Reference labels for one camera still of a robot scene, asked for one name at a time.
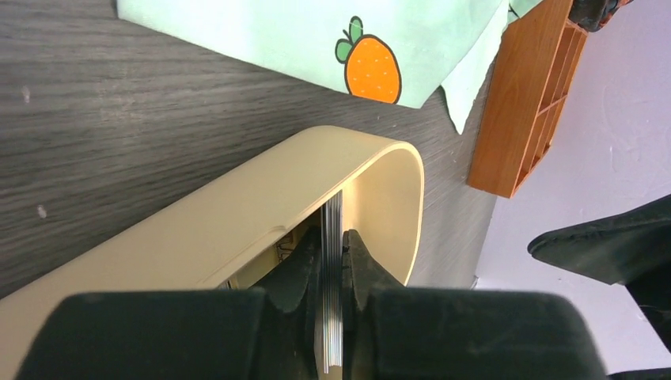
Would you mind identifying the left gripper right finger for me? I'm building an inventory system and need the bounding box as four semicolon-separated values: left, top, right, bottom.
343;230;607;379

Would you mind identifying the beige oval tray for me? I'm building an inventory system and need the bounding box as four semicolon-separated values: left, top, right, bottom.
1;126;424;379

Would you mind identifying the green cartoon print cloth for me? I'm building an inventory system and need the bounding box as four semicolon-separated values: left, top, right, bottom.
116;1;536;132

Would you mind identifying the orange compartment tray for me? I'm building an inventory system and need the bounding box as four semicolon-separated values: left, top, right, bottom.
467;0;587;198

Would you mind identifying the silver VIP card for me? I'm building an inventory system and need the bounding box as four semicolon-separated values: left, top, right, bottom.
316;192;343;378

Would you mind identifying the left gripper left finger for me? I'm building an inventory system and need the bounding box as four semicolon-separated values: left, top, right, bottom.
17;226;321;379

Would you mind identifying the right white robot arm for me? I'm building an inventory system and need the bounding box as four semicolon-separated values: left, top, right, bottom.
527;196;670;349

